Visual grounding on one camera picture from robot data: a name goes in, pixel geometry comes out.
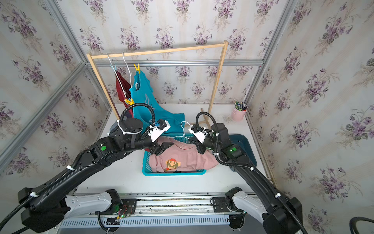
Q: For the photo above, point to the pink t-shirt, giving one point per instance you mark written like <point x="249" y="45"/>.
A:
<point x="181" y="157"/>

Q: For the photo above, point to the dark teal plastic tub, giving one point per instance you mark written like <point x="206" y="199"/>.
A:
<point x="243" y="142"/>

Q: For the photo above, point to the teal t-shirt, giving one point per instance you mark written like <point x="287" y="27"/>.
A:
<point x="142" y="92"/>

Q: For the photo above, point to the yellow clothespin teal shirt lower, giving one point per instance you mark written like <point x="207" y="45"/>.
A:
<point x="129" y="101"/>

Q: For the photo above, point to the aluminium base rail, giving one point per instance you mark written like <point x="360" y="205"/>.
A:
<point x="176" y="211"/>

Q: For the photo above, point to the white hanger of teal shirt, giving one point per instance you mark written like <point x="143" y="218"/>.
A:
<point x="129" y="71"/>

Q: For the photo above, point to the wooden clothes rack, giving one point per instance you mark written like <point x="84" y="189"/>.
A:
<point x="154" y="66"/>

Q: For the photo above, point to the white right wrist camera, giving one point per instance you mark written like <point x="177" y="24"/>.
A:
<point x="198" y="132"/>

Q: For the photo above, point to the white wire hanger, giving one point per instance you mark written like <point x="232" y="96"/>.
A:
<point x="183" y="125"/>

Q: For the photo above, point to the yellow clothespin teal shirt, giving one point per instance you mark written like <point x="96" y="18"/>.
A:
<point x="129" y="101"/>
<point x="137" y="68"/>

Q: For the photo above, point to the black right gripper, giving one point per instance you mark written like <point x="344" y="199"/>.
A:
<point x="203" y="145"/>

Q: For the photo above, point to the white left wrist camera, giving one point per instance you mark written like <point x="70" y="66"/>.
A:
<point x="157" y="129"/>

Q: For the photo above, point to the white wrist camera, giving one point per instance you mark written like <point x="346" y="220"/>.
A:
<point x="157" y="129"/>
<point x="198" y="132"/>

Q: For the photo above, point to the dark red t-shirt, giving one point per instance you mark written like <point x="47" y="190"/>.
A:
<point x="126" y="86"/>

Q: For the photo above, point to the white hanger of red shirt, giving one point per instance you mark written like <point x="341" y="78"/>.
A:
<point x="119" y="80"/>

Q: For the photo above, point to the teal perforated plastic basket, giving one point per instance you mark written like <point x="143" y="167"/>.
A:
<point x="146" y="169"/>

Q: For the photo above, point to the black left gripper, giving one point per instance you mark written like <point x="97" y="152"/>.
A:
<point x="156" y="146"/>

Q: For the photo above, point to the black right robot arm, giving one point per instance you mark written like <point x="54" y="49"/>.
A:
<point x="277" y="213"/>

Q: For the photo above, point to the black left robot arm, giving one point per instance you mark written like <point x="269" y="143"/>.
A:
<point x="45" y="207"/>

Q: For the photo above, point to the yellow clothespin teal shirt top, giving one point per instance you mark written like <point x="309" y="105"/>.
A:
<point x="137" y="68"/>

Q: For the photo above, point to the pink pen cup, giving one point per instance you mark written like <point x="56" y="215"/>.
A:
<point x="239" y="111"/>

